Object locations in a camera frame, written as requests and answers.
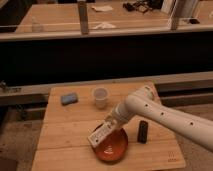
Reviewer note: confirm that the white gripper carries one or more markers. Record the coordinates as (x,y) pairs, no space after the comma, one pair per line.
(101,133)

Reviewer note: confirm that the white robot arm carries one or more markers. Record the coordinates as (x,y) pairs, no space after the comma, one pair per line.
(141,103)

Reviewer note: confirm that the black bottle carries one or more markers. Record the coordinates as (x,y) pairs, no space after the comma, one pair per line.
(142,132)

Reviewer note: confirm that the clear bottle on far table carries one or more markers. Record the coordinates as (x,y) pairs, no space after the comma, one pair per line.
(36,26)

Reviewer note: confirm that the clear plastic cup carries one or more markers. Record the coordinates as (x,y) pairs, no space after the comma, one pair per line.
(100,96)

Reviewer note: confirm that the blue sponge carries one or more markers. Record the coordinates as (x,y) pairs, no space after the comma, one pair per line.
(69,99)

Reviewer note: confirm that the white crumpled cloth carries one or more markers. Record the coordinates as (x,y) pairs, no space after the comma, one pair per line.
(104,25)

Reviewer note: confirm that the white paper sheet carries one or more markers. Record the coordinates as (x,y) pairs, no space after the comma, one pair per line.
(102,8)

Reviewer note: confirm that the metal rail clamp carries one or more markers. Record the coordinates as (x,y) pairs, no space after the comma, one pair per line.
(6,89)

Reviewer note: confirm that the grey metal post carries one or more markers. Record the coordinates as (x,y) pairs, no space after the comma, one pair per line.
(83,17)
(175,15)

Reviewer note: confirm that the grey metal post right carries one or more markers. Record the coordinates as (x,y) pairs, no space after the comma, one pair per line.
(175,15)

